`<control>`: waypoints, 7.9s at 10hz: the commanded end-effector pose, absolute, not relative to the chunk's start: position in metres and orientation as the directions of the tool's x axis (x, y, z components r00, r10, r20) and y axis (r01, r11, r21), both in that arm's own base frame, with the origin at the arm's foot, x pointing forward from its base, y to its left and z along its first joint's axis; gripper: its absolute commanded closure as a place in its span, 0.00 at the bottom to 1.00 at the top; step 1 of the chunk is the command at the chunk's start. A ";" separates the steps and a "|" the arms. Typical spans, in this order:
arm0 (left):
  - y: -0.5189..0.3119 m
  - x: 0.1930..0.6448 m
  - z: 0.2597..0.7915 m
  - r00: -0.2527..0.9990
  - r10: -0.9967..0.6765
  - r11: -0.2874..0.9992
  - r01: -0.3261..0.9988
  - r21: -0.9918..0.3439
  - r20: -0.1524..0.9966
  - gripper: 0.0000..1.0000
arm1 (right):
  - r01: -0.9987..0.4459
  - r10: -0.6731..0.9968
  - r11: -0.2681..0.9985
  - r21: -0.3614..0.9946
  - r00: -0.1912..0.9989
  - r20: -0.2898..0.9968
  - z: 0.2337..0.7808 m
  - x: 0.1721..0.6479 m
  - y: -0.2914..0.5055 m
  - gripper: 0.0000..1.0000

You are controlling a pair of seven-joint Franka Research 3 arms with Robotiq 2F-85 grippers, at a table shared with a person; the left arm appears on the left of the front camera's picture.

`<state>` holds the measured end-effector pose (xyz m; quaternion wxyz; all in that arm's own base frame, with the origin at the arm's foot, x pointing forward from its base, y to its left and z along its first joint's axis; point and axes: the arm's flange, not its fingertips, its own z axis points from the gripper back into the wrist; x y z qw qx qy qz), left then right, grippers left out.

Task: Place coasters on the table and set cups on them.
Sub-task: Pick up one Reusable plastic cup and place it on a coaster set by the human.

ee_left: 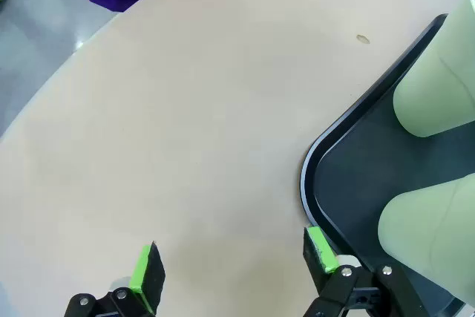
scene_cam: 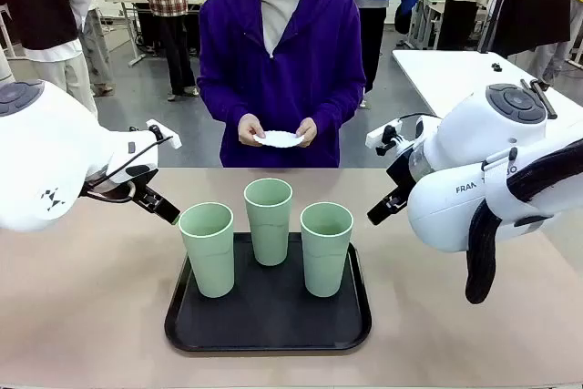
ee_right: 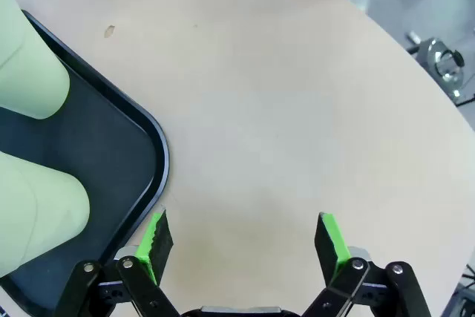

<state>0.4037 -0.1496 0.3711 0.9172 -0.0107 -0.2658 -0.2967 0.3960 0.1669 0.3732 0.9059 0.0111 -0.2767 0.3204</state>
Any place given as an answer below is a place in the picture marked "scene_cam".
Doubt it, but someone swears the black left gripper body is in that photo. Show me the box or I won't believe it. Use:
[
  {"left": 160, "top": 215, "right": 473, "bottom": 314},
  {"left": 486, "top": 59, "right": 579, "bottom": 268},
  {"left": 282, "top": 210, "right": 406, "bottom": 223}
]
[{"left": 118, "top": 163, "right": 159, "bottom": 195}]

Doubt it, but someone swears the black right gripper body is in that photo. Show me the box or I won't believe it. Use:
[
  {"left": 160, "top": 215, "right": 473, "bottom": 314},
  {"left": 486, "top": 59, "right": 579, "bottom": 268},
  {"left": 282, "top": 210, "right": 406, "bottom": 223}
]
[{"left": 384, "top": 150, "right": 418, "bottom": 201}]

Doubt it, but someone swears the pale green plastic cup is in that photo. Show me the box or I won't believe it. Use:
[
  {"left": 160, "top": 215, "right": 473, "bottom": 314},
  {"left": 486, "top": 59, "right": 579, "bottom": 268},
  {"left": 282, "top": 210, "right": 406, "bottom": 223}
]
[
  {"left": 178, "top": 201, "right": 236, "bottom": 300},
  {"left": 243, "top": 178, "right": 293, "bottom": 268},
  {"left": 299, "top": 201, "right": 355, "bottom": 299}
]

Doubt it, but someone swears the white scalloped paper coaster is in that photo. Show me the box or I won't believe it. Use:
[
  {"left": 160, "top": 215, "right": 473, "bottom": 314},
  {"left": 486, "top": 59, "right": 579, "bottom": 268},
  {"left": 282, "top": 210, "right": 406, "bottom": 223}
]
[{"left": 252, "top": 129, "right": 305, "bottom": 150}]

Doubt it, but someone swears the person's right forearm purple sleeve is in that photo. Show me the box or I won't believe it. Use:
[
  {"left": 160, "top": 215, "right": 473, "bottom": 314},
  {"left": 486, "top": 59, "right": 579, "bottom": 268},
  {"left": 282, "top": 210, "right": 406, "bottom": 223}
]
[{"left": 198, "top": 81, "right": 256, "bottom": 133}]

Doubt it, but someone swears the person's left forearm purple sleeve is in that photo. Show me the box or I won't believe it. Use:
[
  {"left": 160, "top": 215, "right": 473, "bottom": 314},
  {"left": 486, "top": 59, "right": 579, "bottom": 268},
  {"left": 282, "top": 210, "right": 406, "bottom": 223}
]
[{"left": 309, "top": 81, "right": 367, "bottom": 135}]

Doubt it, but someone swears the person's left hand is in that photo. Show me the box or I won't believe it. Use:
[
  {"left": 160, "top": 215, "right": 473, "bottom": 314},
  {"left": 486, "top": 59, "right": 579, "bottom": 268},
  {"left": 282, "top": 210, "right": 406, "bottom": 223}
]
[{"left": 294, "top": 117, "right": 319, "bottom": 148}]

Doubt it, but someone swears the person's right hand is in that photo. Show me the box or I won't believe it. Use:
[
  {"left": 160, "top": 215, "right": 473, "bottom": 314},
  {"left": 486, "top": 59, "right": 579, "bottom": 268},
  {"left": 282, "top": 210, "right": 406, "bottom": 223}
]
[{"left": 238, "top": 113, "right": 266, "bottom": 148}]

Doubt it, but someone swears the white table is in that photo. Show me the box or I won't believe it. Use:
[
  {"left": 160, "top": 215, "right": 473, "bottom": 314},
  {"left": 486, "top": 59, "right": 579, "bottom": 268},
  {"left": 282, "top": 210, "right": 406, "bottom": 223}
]
[{"left": 391, "top": 49, "right": 583, "bottom": 122}]

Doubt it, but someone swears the person in grey trousers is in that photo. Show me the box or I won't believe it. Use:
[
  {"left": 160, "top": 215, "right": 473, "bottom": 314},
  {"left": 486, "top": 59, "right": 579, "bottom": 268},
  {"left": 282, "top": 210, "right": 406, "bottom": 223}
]
[{"left": 67, "top": 0, "right": 115, "bottom": 97}]

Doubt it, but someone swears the black plastic serving tray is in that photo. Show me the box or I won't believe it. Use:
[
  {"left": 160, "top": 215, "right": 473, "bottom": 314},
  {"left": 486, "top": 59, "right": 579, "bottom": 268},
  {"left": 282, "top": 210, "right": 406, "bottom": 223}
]
[{"left": 164, "top": 231, "right": 373, "bottom": 354}]

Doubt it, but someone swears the person in purple hoodie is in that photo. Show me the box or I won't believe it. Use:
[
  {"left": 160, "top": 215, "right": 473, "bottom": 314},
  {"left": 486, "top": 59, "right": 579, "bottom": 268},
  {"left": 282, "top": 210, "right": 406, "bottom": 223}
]
[{"left": 196, "top": 0, "right": 367, "bottom": 169}]

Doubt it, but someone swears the black folded tripod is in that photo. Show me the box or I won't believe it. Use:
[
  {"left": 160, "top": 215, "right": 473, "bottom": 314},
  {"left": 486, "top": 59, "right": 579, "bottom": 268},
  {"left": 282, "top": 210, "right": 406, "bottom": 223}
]
[{"left": 520, "top": 78, "right": 559, "bottom": 120}]

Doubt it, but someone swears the white perforated cylinder appliance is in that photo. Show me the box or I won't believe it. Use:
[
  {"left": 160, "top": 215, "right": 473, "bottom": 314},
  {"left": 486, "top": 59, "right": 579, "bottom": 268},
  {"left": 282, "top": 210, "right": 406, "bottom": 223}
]
[{"left": 0, "top": 49, "right": 15, "bottom": 86}]

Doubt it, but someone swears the black slanted stand pole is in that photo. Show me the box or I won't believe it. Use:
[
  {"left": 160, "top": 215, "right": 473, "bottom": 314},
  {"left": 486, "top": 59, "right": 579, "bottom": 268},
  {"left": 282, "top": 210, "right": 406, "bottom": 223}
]
[{"left": 477, "top": 0, "right": 520, "bottom": 54}]

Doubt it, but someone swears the person in black coat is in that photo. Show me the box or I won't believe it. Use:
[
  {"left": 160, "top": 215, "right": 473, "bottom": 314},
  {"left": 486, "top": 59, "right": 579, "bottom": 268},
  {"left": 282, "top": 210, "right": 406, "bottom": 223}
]
[{"left": 491, "top": 0, "right": 573, "bottom": 87}]

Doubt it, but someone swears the thin black left wrist cable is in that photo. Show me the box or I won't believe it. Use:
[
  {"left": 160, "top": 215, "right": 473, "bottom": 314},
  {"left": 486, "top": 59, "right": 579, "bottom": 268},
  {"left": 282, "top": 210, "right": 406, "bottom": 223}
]
[{"left": 81, "top": 135, "right": 175, "bottom": 204}]

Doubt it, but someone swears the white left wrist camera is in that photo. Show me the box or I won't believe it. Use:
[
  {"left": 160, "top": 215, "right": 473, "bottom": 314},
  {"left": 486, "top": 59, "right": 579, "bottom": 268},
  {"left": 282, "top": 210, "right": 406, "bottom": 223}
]
[{"left": 145, "top": 118, "right": 183, "bottom": 150}]

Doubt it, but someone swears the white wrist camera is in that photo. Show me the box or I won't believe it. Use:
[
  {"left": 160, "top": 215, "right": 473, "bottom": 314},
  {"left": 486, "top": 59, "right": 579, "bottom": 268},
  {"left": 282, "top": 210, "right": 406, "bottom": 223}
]
[
  {"left": 145, "top": 118, "right": 183, "bottom": 150},
  {"left": 365, "top": 118, "right": 403, "bottom": 157}
]

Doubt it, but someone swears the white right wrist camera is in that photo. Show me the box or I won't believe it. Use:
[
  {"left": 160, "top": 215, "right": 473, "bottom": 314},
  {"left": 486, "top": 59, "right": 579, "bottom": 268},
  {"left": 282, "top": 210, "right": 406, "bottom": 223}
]
[{"left": 365, "top": 118, "right": 403, "bottom": 157}]

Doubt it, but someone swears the black right arm cable sleeve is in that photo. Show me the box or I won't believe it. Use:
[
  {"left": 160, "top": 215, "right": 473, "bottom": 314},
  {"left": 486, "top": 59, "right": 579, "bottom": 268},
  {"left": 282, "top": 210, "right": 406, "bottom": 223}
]
[{"left": 465, "top": 138, "right": 583, "bottom": 305}]

